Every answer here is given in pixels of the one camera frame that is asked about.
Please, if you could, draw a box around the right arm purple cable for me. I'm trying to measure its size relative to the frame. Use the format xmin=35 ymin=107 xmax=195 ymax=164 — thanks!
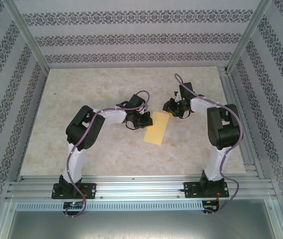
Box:
xmin=174 ymin=73 xmax=243 ymax=216

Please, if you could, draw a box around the aluminium frame post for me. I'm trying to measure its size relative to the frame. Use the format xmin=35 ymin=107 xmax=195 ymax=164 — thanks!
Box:
xmin=5 ymin=0 xmax=51 ymax=72
xmin=227 ymin=0 xmax=273 ymax=73

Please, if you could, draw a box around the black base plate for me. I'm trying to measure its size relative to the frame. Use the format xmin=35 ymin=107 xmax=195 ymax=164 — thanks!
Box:
xmin=51 ymin=183 xmax=97 ymax=200
xmin=183 ymin=181 xmax=230 ymax=199

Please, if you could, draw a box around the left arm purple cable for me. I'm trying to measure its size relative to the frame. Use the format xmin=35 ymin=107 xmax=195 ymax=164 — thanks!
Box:
xmin=65 ymin=91 xmax=150 ymax=219

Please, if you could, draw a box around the aluminium side rail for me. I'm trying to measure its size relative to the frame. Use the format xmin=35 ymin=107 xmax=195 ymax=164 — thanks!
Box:
xmin=218 ymin=66 xmax=265 ymax=179

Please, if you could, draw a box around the small circuit board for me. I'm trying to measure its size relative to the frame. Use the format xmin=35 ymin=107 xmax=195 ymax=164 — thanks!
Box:
xmin=63 ymin=201 xmax=85 ymax=210
xmin=203 ymin=200 xmax=220 ymax=211

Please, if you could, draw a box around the left small circuit board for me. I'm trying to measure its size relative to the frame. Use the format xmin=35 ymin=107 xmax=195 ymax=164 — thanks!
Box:
xmin=63 ymin=201 xmax=85 ymax=210

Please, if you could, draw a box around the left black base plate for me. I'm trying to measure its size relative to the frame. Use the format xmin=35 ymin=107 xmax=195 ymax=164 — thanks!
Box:
xmin=51 ymin=183 xmax=97 ymax=200

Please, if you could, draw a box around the right small circuit board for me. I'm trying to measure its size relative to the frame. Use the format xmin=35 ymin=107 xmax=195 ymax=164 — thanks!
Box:
xmin=203 ymin=200 xmax=220 ymax=211

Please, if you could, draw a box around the long aluminium mounting rail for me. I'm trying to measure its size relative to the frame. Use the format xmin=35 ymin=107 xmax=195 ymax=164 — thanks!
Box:
xmin=5 ymin=175 xmax=274 ymax=200

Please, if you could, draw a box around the slotted grey cable duct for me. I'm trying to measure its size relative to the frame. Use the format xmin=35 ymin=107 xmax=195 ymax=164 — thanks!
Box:
xmin=15 ymin=201 xmax=204 ymax=210

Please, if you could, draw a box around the yellow paper sheet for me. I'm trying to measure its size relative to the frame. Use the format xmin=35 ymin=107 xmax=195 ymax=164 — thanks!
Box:
xmin=143 ymin=111 xmax=170 ymax=146

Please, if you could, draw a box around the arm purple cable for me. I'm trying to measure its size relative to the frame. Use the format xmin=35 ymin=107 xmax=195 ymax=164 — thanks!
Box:
xmin=65 ymin=91 xmax=150 ymax=219
xmin=174 ymin=73 xmax=243 ymax=216

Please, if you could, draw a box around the grey sheet metal panel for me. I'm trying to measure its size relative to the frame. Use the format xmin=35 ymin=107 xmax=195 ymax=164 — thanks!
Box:
xmin=0 ymin=199 xmax=283 ymax=239

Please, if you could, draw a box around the left aluminium frame post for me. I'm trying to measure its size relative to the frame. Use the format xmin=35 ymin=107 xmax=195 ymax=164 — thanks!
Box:
xmin=5 ymin=0 xmax=51 ymax=72

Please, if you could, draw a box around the right aluminium frame post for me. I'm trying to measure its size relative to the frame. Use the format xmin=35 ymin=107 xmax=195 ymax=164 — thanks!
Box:
xmin=227 ymin=0 xmax=273 ymax=73

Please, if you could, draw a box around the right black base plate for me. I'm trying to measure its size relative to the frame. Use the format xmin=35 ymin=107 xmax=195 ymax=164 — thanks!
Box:
xmin=183 ymin=181 xmax=230 ymax=199

